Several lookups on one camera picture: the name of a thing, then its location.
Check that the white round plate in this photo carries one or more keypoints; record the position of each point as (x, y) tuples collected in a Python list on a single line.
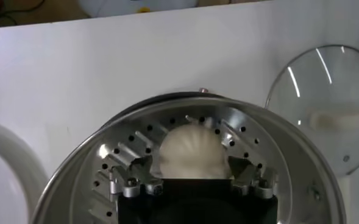
[(2, 134)]

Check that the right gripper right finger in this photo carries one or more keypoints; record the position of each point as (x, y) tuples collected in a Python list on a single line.
[(246, 176)]

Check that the white steamed baozi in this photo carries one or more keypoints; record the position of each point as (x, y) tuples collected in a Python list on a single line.
[(194, 152)]

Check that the perforated steel steamer basket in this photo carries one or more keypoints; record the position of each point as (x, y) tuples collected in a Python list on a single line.
[(289, 170)]

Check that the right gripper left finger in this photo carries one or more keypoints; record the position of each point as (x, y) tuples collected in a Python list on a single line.
[(132, 182)]

